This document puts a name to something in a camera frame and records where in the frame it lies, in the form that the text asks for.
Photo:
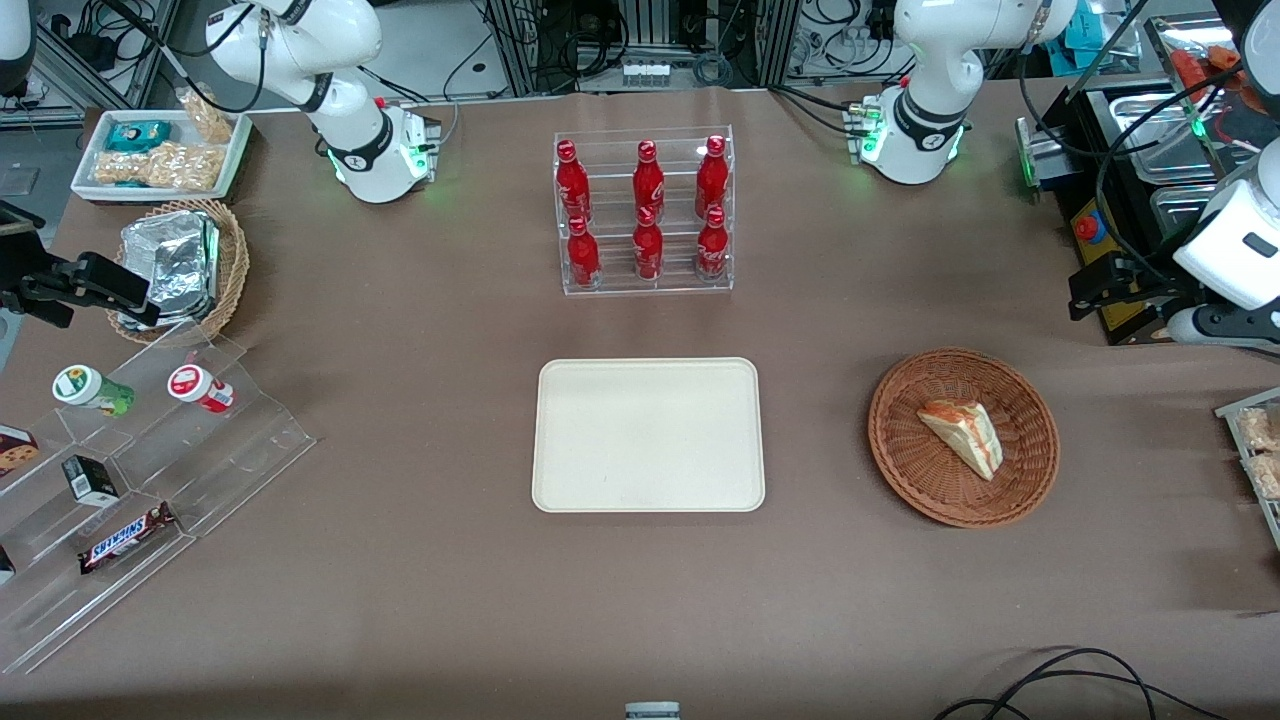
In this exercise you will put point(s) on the large clear snack bag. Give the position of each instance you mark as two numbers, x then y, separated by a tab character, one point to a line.
165	167

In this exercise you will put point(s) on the brown wicker basket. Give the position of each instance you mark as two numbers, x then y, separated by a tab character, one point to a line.
920	480

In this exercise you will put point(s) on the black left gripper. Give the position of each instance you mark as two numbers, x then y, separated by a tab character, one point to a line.
1150	284

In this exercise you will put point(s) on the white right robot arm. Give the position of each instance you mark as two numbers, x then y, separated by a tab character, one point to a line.
300	50

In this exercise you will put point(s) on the white power strip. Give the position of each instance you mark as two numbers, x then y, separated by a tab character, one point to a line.
645	72

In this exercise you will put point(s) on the small clear snack bag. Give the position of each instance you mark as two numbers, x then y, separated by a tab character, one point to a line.
207	118

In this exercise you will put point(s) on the clear acrylic bottle rack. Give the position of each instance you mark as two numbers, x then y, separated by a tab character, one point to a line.
612	200

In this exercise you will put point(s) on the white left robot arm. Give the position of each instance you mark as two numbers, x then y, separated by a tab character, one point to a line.
920	80

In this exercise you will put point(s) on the teal snack packet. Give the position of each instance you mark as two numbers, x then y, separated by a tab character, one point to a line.
138	135

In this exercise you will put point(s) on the red cola bottle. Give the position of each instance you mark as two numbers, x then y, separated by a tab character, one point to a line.
572	182
648	180
712	245
583	255
648	248
711	177

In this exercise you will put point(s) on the small black box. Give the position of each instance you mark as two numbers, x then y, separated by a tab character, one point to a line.
90	480

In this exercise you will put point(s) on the cookie box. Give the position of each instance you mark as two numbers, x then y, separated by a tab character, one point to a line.
15	452

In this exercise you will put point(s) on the red lid cup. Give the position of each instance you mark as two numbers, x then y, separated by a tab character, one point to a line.
198	387

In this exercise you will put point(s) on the triangular sandwich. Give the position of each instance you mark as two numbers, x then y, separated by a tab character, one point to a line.
962	435

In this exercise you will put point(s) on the steel pan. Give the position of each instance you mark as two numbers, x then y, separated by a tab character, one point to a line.
1150	135

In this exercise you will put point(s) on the beige plastic tray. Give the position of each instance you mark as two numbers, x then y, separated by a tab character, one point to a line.
648	435

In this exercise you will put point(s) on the wrapped snack pack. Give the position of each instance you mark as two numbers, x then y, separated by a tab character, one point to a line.
1265	476
1260	430

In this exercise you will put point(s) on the snickers chocolate bar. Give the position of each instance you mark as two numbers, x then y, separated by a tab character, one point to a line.
128	538

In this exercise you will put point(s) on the black food warmer machine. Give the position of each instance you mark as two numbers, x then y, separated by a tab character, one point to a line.
1130	215

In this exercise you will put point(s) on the light wicker basket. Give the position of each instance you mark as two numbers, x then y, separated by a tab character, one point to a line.
235	265

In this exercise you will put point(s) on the green lid cup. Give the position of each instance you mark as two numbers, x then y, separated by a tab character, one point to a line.
85	388

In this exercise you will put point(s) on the foil containers stack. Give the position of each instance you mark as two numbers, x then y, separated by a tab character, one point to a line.
175	262

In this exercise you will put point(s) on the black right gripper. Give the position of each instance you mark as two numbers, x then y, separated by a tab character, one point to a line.
22	262

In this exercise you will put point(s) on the white rectangular tray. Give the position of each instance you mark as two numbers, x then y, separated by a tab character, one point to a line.
90	190

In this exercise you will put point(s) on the red emergency stop button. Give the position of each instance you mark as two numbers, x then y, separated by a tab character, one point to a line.
1086	226

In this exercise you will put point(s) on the clear acrylic stepped display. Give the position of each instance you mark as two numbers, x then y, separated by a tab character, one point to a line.
240	450

